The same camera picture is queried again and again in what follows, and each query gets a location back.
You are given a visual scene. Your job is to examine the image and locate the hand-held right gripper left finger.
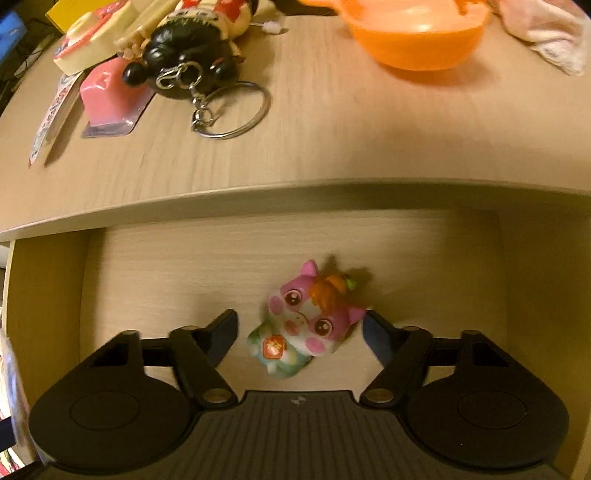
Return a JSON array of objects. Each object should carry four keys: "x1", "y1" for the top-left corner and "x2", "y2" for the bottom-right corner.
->
[{"x1": 81, "y1": 309, "x2": 240, "y2": 409}]

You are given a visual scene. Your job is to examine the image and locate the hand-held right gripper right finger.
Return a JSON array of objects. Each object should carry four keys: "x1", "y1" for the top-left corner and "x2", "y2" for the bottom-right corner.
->
[{"x1": 359, "y1": 310, "x2": 514, "y2": 408}]

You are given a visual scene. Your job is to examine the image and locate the black-haired doll keychain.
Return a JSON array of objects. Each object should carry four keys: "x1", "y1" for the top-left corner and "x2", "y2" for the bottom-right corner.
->
[{"x1": 122, "y1": 0, "x2": 289, "y2": 140}]

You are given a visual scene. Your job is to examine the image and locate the yellow cardboard box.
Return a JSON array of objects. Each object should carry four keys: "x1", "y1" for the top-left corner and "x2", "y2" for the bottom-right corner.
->
[{"x1": 45, "y1": 0, "x2": 90, "y2": 36}]

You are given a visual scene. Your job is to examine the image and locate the pink eraser blister pack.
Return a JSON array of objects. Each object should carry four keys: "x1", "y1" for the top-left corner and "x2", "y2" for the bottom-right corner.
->
[{"x1": 79, "y1": 58, "x2": 157, "y2": 139}]

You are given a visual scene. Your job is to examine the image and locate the cream plastic toy piece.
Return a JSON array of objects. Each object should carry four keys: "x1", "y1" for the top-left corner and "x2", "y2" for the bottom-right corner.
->
[{"x1": 115, "y1": 0, "x2": 178, "y2": 62}]

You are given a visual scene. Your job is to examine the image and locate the white printed plastic bag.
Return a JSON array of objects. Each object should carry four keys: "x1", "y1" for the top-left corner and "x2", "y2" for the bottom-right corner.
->
[{"x1": 0, "y1": 323, "x2": 34, "y2": 468}]

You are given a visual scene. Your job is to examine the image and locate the white pink cloth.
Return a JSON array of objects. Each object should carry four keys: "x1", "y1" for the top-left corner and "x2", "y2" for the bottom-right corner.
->
[{"x1": 489, "y1": 0, "x2": 591, "y2": 77}]

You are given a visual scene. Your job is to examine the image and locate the cream round toy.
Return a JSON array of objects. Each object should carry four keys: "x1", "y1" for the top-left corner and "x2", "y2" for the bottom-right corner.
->
[{"x1": 52, "y1": 0, "x2": 139, "y2": 77}]

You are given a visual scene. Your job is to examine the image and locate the red printed packet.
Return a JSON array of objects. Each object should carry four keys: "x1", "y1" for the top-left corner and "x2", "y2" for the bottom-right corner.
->
[{"x1": 28, "y1": 69, "x2": 86, "y2": 169}]

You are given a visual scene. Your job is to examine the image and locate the pink cat squishy toy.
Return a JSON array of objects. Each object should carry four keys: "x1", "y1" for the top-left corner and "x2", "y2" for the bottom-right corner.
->
[{"x1": 246, "y1": 259, "x2": 368, "y2": 380}]

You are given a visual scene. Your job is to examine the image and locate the orange plastic half shell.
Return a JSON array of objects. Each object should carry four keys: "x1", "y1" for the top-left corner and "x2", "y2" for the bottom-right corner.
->
[{"x1": 300, "y1": 0, "x2": 492, "y2": 72}]

